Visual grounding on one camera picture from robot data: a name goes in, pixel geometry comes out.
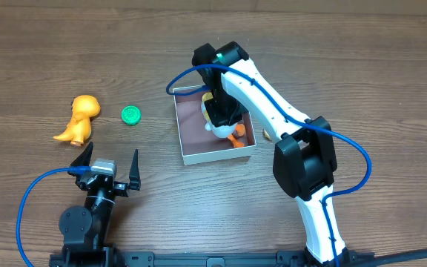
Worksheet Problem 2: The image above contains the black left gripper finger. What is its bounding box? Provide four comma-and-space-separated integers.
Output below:
129, 149, 141, 191
70, 142, 93, 167

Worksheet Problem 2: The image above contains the white duck toy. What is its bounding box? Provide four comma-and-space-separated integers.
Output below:
201, 92, 246, 148

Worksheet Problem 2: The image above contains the white cardboard box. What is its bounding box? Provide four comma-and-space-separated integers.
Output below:
173, 85, 256, 165

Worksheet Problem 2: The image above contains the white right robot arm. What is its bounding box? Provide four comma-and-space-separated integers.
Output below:
192, 42, 346, 266

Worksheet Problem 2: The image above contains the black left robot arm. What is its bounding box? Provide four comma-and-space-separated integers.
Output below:
59, 142, 141, 251

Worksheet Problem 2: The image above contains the yellow round disc toy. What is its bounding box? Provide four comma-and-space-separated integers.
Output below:
263, 129, 272, 141

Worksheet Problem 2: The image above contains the orange dinosaur toy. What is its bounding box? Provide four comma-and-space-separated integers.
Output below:
54, 95, 101, 146

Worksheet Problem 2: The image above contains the green round disc toy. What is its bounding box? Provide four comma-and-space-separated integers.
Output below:
121, 105, 142, 125

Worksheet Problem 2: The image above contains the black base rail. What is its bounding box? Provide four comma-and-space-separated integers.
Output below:
49, 248, 374, 267

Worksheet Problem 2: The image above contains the black thick cable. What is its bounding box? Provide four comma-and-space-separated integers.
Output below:
361, 245, 427, 267

